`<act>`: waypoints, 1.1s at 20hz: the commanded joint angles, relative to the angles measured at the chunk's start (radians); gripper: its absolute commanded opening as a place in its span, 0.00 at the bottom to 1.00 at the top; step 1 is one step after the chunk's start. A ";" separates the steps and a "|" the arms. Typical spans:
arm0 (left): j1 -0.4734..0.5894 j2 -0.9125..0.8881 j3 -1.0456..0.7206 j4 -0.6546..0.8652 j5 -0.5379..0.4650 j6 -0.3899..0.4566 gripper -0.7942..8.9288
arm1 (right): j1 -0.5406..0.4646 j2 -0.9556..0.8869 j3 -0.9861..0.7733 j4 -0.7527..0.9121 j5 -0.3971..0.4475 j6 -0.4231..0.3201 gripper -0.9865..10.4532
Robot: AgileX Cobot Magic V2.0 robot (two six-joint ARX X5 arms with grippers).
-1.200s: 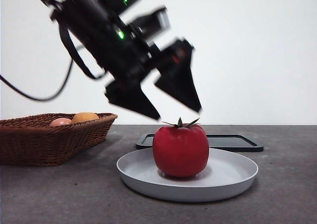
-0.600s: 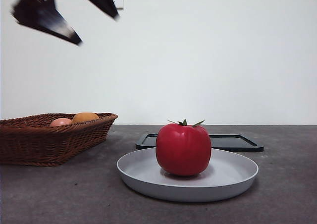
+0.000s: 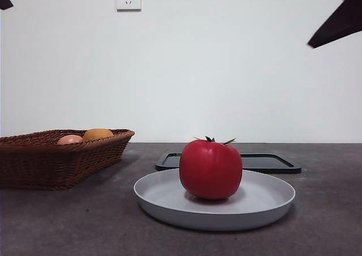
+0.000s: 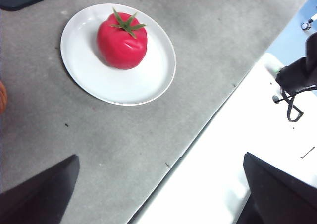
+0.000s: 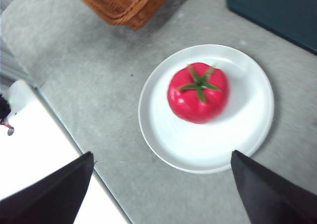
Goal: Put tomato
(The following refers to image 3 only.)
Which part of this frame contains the red tomato with green stem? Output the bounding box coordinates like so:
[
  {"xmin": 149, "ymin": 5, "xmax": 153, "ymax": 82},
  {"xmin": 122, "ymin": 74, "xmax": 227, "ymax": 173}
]
[{"xmin": 179, "ymin": 135, "xmax": 243, "ymax": 200}]

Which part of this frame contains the pale brown egg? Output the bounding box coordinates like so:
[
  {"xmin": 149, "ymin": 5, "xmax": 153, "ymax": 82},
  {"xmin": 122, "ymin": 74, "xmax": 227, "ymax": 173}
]
[{"xmin": 57, "ymin": 134, "xmax": 83, "ymax": 146}]

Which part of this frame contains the black rectangular tray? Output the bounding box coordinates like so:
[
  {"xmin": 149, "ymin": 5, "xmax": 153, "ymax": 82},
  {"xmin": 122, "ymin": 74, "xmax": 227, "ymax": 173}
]
[{"xmin": 154, "ymin": 152, "xmax": 302, "ymax": 174}]

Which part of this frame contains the yellow-brown potato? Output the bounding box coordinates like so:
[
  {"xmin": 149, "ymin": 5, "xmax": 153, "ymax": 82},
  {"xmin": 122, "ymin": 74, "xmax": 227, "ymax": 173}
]
[{"xmin": 81, "ymin": 128, "xmax": 114, "ymax": 143}]

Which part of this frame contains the brown woven wicker basket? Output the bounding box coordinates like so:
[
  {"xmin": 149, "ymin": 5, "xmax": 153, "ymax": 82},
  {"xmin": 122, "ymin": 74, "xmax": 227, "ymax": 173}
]
[{"xmin": 0, "ymin": 128, "xmax": 135, "ymax": 191}]

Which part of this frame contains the grey round plate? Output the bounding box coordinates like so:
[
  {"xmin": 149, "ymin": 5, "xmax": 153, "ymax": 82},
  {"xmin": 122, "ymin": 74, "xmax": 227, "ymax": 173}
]
[{"xmin": 133, "ymin": 168, "xmax": 296, "ymax": 232}]

